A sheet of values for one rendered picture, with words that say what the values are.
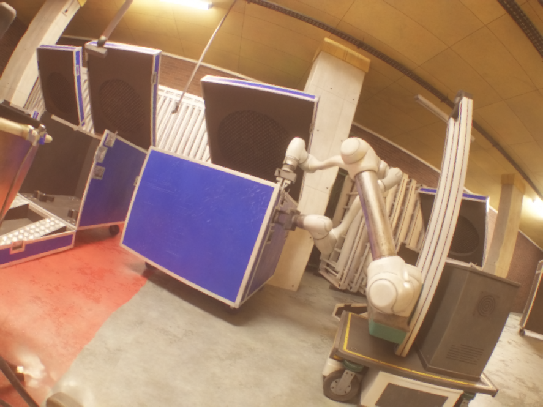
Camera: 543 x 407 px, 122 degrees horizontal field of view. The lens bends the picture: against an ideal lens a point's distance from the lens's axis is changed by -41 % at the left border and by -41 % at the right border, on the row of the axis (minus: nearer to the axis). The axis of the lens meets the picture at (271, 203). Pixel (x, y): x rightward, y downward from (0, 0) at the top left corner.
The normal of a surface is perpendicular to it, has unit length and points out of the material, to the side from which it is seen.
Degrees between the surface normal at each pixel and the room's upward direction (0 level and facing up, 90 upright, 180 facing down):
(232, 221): 90
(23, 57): 90
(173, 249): 90
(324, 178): 90
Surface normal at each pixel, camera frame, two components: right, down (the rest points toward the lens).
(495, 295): -0.33, -0.15
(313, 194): 0.17, 0.02
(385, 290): -0.66, -0.15
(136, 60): -0.18, 0.70
